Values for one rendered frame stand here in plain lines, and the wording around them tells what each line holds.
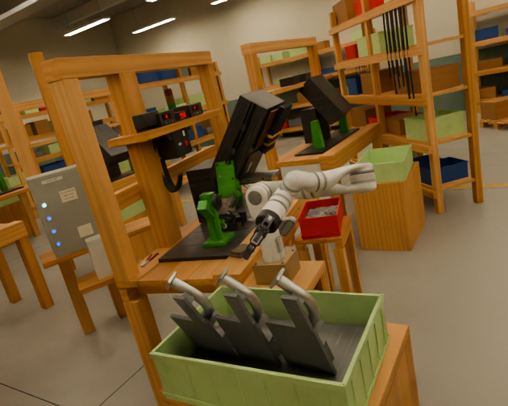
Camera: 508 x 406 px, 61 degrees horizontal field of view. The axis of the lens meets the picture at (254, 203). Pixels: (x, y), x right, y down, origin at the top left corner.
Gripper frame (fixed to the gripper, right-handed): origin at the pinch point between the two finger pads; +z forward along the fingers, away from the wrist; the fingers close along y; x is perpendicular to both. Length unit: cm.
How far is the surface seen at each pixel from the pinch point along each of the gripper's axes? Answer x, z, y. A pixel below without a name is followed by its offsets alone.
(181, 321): -6.1, 19.6, -24.4
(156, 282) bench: -30, -13, -87
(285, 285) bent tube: 12.7, 11.3, 12.4
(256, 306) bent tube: 9.8, 13.5, -1.5
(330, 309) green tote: 33.1, -8.8, -17.6
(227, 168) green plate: -36, -89, -77
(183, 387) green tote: 5.2, 33.6, -31.0
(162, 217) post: -52, -52, -100
